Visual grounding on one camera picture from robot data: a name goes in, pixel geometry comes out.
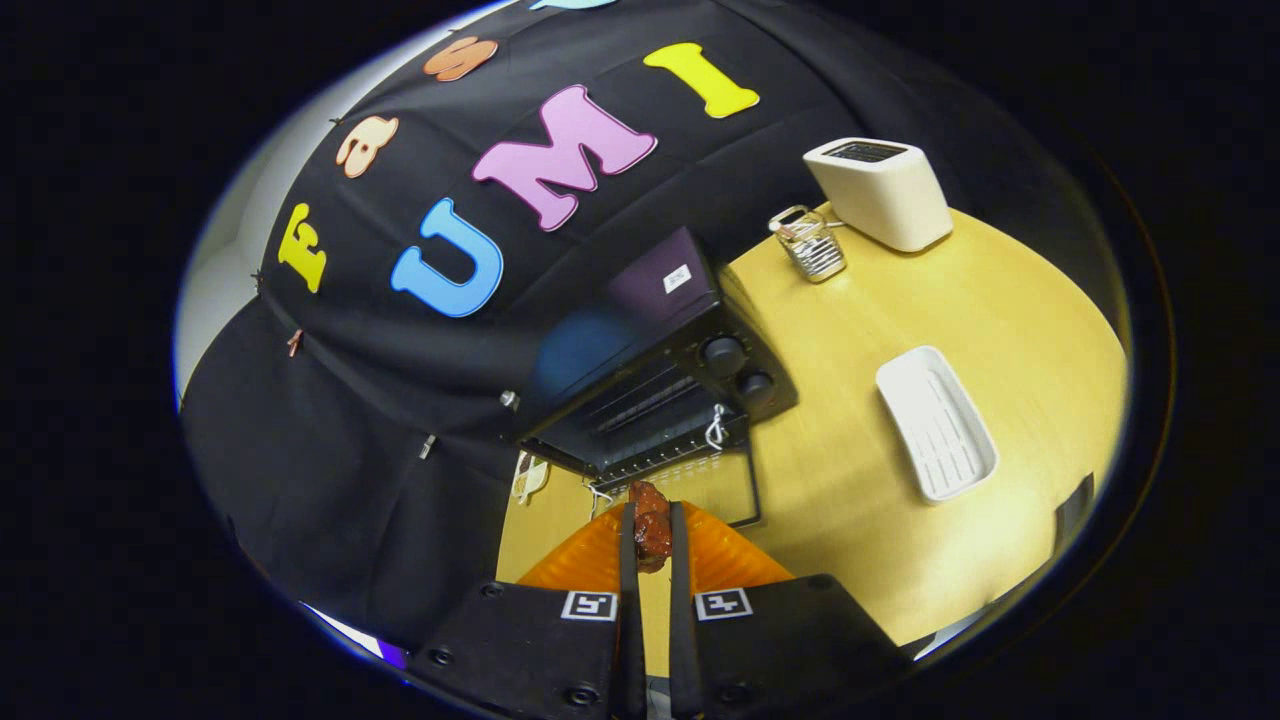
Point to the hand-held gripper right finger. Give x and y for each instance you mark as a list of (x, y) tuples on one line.
[(680, 620)]

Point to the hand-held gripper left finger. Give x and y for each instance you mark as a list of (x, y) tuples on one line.
[(628, 620)]

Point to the brown meat slice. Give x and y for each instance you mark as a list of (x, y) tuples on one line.
[(652, 530)]

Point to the black toaster oven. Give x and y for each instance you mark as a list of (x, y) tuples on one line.
[(660, 290)]

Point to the white toaster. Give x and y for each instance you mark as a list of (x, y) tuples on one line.
[(885, 200)]

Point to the white divided spice dish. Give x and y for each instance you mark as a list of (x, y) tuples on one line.
[(530, 478)]

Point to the white clip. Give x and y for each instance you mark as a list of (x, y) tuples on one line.
[(427, 447)]

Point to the black backdrop cloth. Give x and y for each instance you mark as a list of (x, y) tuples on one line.
[(400, 450)]

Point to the white rectangular tray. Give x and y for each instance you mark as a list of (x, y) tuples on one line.
[(935, 430)]

